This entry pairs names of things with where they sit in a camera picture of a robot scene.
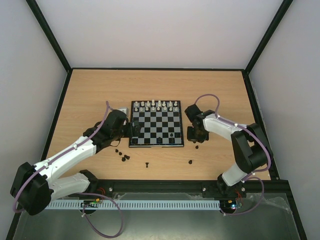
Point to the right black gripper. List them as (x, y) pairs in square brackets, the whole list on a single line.
[(194, 135)]

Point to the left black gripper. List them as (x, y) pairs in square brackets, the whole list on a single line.
[(130, 133)]

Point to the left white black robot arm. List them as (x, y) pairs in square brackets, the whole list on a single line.
[(35, 186)]

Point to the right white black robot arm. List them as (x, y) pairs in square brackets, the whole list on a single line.
[(251, 149)]

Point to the right circuit board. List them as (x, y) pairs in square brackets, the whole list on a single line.
[(232, 204)]

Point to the circuit board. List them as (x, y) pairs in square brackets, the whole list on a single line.
[(232, 204), (91, 203)]

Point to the left circuit board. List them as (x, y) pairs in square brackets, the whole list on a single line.
[(91, 203)]

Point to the black and silver chessboard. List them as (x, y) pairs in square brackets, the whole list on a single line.
[(157, 124)]

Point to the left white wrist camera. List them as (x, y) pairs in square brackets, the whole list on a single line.
[(125, 110)]

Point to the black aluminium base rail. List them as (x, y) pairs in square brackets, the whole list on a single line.
[(208, 188)]

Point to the light blue slotted cable duct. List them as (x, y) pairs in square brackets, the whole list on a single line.
[(71, 204)]

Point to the right black frame post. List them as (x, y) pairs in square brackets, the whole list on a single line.
[(276, 20)]

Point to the black frame post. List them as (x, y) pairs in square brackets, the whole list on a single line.
[(276, 20), (39, 16)]

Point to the left black frame post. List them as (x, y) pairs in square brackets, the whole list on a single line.
[(39, 16)]

